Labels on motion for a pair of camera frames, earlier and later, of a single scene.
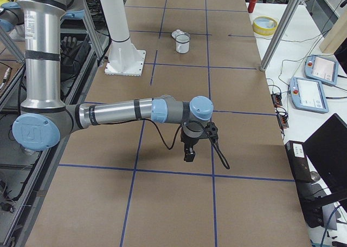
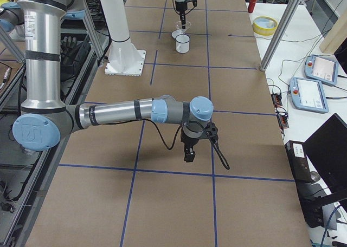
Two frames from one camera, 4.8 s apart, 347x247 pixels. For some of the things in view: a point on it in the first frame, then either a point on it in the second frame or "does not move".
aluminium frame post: [283, 28] does not move
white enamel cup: [182, 43] does not move
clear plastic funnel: [180, 36] -> [178, 25]
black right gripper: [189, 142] does not move
